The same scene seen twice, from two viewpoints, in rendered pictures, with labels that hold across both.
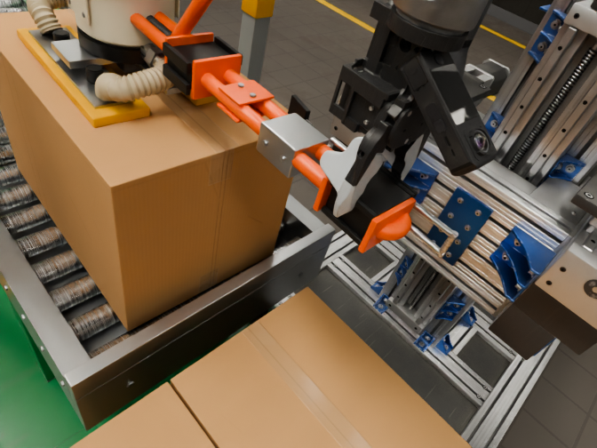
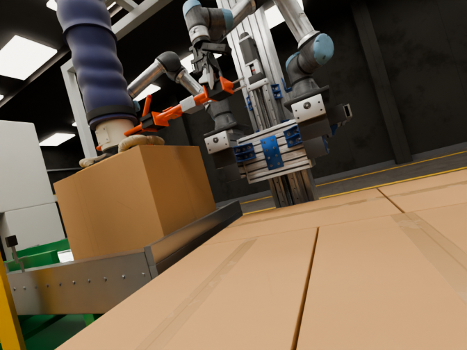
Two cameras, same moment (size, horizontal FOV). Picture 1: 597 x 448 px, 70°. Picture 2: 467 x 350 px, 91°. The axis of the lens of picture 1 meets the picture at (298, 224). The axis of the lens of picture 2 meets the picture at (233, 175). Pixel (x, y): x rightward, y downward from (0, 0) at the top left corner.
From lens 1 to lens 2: 0.81 m
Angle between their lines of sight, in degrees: 45
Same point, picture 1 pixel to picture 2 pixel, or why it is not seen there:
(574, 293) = (305, 112)
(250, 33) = not seen: hidden behind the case
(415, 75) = (204, 46)
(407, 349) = not seen: hidden behind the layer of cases
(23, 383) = not seen: outside the picture
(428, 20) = (199, 34)
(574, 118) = (271, 105)
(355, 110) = (199, 66)
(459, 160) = (224, 46)
